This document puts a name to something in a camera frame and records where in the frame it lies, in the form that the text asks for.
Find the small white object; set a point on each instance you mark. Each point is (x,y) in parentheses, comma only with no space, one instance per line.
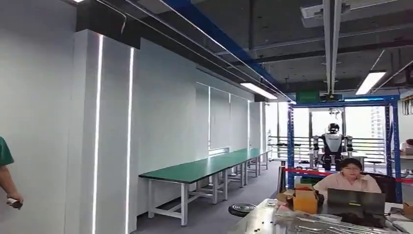
(15,203)

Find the long green top workbench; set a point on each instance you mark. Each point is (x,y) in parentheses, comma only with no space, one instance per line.
(193,169)

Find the long ceiling light panel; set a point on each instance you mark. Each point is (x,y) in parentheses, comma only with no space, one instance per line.
(258,90)
(371,82)

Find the blue ceiling beam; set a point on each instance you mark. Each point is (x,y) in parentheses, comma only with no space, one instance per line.
(222,37)

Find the round black stool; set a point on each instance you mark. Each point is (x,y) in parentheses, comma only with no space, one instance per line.
(242,209)

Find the green plastic crate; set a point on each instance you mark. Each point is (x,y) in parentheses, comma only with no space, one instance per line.
(309,181)
(307,96)

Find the open brown cardboard box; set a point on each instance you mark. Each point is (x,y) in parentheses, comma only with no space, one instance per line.
(284,195)

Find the red barrier tape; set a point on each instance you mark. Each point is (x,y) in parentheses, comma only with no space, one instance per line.
(306,171)

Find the steel bench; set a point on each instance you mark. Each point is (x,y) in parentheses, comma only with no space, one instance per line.
(255,223)

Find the black hoist trolley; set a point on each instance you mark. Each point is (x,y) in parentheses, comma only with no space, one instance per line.
(331,97)

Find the black and silver humanoid robot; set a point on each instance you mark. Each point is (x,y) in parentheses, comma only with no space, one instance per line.
(333,143)

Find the orange cardboard box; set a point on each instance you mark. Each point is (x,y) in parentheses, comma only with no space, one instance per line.
(305,203)

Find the white ceiling air unit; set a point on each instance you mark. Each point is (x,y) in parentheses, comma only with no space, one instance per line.
(311,14)

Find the person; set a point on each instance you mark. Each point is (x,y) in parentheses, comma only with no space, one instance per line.
(407,145)
(5,171)
(347,181)

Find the tray of metal parts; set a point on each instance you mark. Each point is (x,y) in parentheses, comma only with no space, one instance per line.
(322,226)

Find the dark grey laptop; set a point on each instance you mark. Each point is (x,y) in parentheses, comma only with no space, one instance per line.
(355,200)

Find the black bag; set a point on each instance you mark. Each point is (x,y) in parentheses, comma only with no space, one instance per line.
(361,219)

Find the black office chair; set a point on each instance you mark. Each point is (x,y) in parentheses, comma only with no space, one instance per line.
(387,187)

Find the white wall blind panels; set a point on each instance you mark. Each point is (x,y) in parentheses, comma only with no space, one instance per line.
(222,119)

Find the grey overhead hoist rail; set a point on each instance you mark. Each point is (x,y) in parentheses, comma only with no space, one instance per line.
(331,48)

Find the blue steel rack frame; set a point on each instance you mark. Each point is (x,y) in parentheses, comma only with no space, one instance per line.
(395,145)

